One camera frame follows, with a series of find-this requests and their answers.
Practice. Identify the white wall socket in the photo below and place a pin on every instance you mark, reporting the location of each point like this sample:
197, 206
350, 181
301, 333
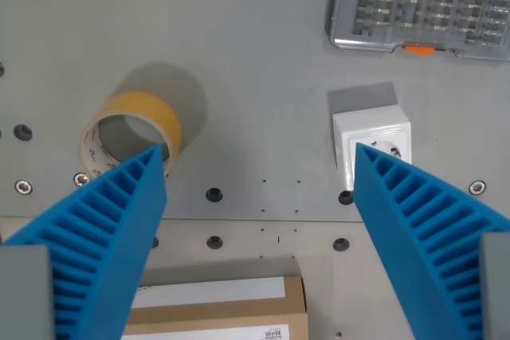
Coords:
372, 137

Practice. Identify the silver screw in table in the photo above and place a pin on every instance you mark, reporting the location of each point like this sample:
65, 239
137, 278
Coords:
23, 186
81, 178
477, 187

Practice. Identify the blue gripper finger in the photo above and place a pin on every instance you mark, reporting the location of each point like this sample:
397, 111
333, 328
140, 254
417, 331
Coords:
418, 236
107, 236

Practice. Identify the roll of yellow tape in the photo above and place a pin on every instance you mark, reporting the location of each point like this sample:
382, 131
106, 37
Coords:
131, 133

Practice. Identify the brown cardboard box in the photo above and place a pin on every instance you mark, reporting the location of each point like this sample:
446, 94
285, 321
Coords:
223, 308

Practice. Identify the grey transparent parts organizer box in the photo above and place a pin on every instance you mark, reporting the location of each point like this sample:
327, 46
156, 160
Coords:
422, 1

